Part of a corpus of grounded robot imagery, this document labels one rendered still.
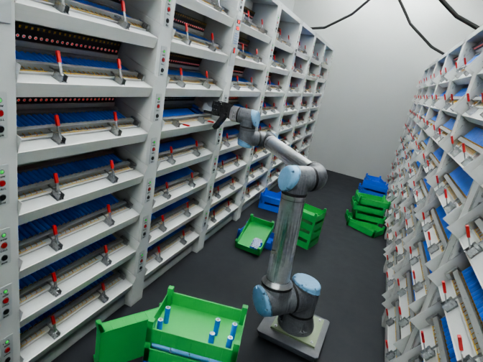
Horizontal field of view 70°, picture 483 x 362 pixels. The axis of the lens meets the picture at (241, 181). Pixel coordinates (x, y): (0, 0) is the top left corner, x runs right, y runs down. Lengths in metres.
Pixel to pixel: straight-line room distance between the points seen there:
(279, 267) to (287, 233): 0.17
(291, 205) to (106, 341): 0.95
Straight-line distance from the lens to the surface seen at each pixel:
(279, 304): 1.73
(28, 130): 1.28
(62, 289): 1.58
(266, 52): 2.84
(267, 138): 2.02
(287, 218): 1.57
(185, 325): 1.33
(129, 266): 1.90
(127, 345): 1.70
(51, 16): 1.21
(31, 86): 1.18
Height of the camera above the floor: 1.28
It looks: 18 degrees down
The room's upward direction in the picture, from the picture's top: 11 degrees clockwise
